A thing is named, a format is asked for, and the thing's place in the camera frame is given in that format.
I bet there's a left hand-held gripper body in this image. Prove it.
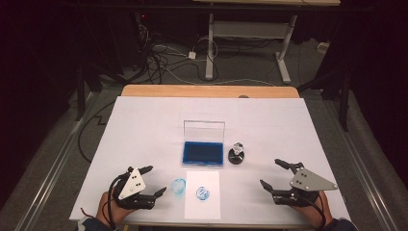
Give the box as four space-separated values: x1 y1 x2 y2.
116 166 157 211

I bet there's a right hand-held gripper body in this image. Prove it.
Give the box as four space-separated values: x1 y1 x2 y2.
271 167 339 207

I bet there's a stamp with clear handle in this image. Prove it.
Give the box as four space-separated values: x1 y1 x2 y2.
231 141 245 156

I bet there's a person's right hand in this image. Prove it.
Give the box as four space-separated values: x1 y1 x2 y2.
289 190 335 229

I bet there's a person's left hand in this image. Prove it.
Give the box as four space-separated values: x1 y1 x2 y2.
95 191 137 228

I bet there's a large white table cover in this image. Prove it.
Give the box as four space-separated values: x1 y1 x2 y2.
68 95 353 227

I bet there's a small white paper sheet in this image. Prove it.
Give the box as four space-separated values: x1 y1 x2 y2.
183 169 222 221

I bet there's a blue ink pad clear case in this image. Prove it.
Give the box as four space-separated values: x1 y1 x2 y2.
181 119 226 168

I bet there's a black stand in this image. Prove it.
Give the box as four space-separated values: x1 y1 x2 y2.
297 67 352 134

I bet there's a wooden table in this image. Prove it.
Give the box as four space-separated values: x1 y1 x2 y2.
68 84 353 231

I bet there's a small white box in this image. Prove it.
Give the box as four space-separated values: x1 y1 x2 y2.
316 40 331 54

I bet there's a beige desk top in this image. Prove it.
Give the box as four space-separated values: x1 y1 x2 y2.
191 0 342 7

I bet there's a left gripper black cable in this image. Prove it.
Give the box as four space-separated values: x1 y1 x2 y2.
107 172 129 231

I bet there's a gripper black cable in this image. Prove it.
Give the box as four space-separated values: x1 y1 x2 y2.
107 172 129 231
302 194 327 231

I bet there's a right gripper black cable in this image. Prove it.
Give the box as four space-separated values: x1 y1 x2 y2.
302 194 327 231

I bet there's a metal floor rail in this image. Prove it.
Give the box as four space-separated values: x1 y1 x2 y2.
333 123 399 231
13 91 101 231

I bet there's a black floor cable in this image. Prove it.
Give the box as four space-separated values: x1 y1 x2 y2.
77 100 116 164

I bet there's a white floor cable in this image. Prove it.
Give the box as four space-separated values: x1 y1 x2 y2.
165 67 277 88

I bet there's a tangle of black cables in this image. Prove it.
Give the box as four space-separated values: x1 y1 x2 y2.
133 13 222 86

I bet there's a white desk frame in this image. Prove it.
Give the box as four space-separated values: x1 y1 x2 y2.
204 13 298 85

